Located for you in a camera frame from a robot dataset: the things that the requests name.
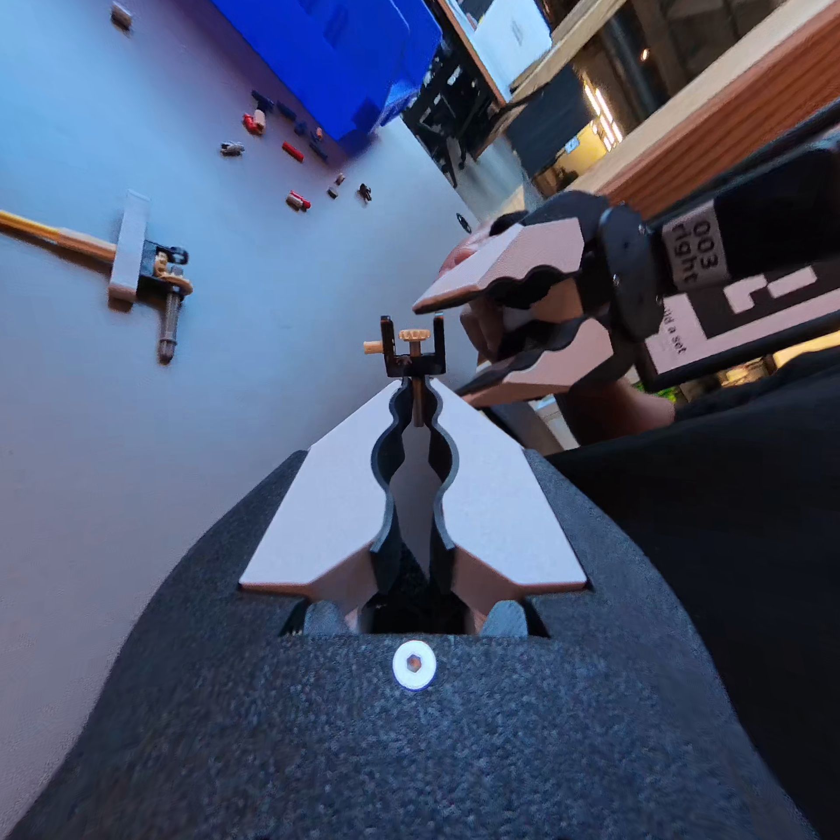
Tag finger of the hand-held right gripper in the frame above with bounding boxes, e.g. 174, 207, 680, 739
456, 315, 624, 409
412, 215, 588, 316

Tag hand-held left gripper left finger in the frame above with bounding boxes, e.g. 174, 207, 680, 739
239, 377, 413, 632

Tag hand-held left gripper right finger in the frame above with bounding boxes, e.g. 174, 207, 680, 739
425, 377, 588, 634

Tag black lego frame assembly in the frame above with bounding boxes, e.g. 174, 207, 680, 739
363, 314, 448, 427

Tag grey lego beam assembly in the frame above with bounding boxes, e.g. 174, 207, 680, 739
0, 189, 194, 365

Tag person's right forearm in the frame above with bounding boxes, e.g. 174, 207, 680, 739
570, 379, 678, 452

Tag scattered small lego pieces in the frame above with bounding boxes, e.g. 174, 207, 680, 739
220, 91, 374, 214

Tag person's right hand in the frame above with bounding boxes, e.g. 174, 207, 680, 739
438, 222, 521, 368

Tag black office chair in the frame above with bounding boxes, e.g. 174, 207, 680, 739
402, 46, 503, 188

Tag blue plastic bin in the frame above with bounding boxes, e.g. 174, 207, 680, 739
209, 0, 445, 157

